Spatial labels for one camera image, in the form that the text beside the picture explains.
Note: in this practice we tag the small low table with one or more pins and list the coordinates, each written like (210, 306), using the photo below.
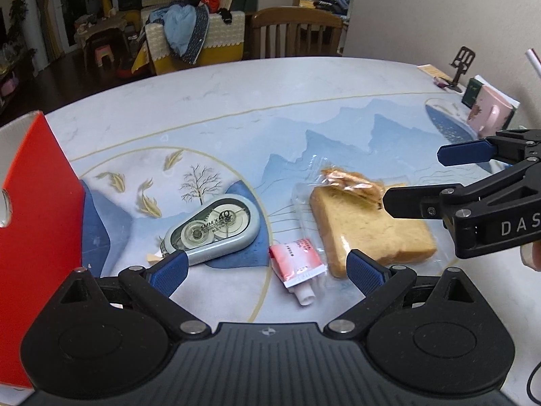
(101, 29)

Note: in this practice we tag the yellow paper note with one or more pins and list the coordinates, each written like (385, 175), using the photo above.
(429, 70)

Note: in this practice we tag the dark clothes pile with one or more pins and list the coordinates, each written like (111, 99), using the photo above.
(327, 0)

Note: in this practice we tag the brown curtain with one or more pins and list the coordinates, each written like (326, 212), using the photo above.
(53, 12)

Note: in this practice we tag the orange red bag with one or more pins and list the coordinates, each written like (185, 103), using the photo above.
(210, 1)

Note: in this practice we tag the pink storage box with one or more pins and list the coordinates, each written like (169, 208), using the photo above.
(7, 86)

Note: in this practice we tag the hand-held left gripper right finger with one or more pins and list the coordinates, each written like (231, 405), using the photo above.
(365, 273)

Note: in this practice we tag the dark wooden tv stand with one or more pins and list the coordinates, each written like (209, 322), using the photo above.
(12, 72)

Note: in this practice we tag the wooden chair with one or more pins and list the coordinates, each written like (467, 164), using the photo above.
(296, 17)

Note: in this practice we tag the white tube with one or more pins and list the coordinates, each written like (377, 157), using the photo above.
(534, 63)

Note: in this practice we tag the pink mug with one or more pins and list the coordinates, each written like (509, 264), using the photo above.
(486, 110)

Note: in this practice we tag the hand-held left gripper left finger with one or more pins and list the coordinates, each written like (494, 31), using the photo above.
(171, 273)

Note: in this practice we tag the dark green box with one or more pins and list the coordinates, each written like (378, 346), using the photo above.
(470, 93)

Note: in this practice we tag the grey correction tape dispenser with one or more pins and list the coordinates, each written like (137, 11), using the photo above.
(219, 228)

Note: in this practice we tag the white tower air conditioner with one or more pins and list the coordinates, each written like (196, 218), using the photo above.
(34, 25)

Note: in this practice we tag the black phone stand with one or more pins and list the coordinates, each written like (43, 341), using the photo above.
(465, 57)

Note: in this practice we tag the bread slice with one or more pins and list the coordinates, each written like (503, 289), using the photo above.
(367, 232)

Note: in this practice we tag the pink stool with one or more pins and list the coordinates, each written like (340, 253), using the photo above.
(102, 56)

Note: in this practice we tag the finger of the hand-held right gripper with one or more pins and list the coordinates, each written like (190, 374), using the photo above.
(465, 152)
(422, 203)

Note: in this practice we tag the red cardboard box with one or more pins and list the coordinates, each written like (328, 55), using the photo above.
(38, 220)

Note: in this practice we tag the blue clothes pile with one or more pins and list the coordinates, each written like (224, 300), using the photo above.
(181, 29)

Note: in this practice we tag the red floor toy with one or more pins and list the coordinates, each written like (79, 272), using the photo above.
(126, 71)

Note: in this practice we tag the sofa with cream cover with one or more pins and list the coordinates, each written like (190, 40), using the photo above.
(219, 38)

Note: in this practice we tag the person's right hand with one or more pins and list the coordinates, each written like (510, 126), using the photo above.
(534, 258)

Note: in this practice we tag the potted green plant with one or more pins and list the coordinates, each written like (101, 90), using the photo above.
(17, 17)

